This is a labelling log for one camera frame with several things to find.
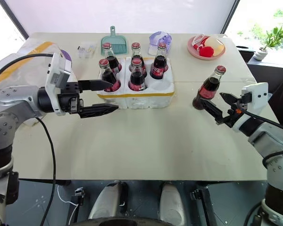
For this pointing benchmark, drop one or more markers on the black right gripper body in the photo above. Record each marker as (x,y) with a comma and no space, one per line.
(237,107)

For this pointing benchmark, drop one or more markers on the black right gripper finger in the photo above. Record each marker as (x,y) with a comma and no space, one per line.
(214,111)
(230,99)

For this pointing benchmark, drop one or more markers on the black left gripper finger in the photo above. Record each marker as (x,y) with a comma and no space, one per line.
(99,109)
(94,84)

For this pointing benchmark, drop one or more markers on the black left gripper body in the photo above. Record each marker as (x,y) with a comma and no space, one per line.
(69,96)

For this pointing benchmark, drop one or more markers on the glass cola bottle red cap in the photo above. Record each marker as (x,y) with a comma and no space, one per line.
(208,88)
(159,66)
(136,78)
(107,75)
(136,53)
(109,60)

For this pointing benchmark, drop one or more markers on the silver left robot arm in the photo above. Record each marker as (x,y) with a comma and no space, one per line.
(11,99)

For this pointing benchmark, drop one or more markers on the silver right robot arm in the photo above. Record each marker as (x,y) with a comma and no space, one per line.
(268,136)

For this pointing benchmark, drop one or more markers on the white foam box yellow tape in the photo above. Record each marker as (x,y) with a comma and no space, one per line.
(21,75)

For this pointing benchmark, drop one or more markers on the white foam crate yellow tape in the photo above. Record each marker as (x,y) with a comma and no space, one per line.
(151,99)

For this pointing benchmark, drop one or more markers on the small clear plastic bag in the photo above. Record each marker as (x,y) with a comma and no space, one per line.
(86,50)

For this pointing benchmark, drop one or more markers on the purple round object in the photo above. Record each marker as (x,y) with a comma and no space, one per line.
(67,54)

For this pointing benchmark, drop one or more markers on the teal dustpan with brush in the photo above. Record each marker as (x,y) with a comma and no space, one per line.
(114,44)

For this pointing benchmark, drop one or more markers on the dark furniture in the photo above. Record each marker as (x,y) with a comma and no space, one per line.
(268,70)

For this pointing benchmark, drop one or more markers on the red ball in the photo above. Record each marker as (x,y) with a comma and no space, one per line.
(206,52)

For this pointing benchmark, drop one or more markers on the cream white ball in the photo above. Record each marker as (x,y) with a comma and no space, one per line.
(215,46)

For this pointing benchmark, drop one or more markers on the pink plate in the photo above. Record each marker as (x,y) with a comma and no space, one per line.
(193,50)

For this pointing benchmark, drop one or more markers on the green potted plant white pot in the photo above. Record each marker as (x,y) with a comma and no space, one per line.
(272,38)

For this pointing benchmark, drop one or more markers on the purple white container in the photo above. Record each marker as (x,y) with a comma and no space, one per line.
(155,38)

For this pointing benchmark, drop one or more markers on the white rounded shell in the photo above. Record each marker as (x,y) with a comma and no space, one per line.
(107,202)
(172,204)

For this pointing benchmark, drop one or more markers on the dark round base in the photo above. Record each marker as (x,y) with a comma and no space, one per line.
(136,222)

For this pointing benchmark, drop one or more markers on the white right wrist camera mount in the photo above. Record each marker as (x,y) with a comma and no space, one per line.
(258,94)

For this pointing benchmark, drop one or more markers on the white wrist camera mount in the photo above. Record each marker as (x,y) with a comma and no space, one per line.
(54,63)
(258,94)

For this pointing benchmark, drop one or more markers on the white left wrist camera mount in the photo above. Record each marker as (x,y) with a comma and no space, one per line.
(54,63)

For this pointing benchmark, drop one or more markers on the black window frame post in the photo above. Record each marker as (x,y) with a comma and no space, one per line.
(16,18)
(230,16)

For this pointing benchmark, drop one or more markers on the black table leg bracket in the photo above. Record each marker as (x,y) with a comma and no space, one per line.
(205,207)
(79,200)

